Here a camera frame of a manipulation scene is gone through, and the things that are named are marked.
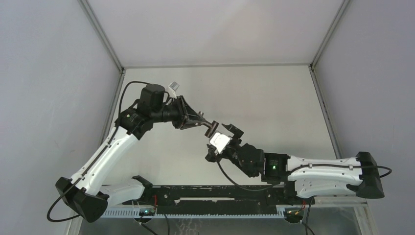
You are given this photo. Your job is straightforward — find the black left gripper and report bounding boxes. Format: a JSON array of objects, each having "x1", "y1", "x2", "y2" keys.
[{"x1": 151, "y1": 95, "x2": 205, "y2": 130}]

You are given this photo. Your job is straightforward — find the dark metal faucet handle valve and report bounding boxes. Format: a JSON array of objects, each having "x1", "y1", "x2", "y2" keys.
[{"x1": 203, "y1": 121, "x2": 219, "y2": 138}]

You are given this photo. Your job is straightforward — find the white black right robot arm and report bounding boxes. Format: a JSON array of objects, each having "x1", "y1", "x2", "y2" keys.
[{"x1": 205, "y1": 123, "x2": 385, "y2": 204}]

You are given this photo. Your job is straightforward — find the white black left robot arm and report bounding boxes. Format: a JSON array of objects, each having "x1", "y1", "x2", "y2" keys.
[{"x1": 55, "y1": 82, "x2": 218, "y2": 223}]

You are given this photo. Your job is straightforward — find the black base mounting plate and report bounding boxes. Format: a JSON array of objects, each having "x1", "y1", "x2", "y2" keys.
[{"x1": 125, "y1": 186, "x2": 310, "y2": 216}]

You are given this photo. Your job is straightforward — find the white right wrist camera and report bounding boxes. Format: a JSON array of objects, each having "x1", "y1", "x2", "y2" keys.
[{"x1": 209, "y1": 132, "x2": 231, "y2": 154}]

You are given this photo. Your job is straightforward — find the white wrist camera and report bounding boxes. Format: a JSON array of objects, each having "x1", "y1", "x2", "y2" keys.
[
  {"x1": 209, "y1": 132, "x2": 231, "y2": 154},
  {"x1": 167, "y1": 82, "x2": 180, "y2": 98}
]

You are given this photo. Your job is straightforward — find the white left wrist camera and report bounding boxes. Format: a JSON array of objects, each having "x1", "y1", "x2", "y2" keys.
[{"x1": 167, "y1": 82, "x2": 180, "y2": 98}]

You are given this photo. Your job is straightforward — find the aluminium frame rail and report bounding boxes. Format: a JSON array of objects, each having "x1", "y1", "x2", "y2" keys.
[{"x1": 84, "y1": 68, "x2": 126, "y2": 160}]

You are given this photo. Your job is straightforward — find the white slotted cable duct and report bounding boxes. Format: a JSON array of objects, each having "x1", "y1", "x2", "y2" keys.
[{"x1": 103, "y1": 207, "x2": 286, "y2": 219}]

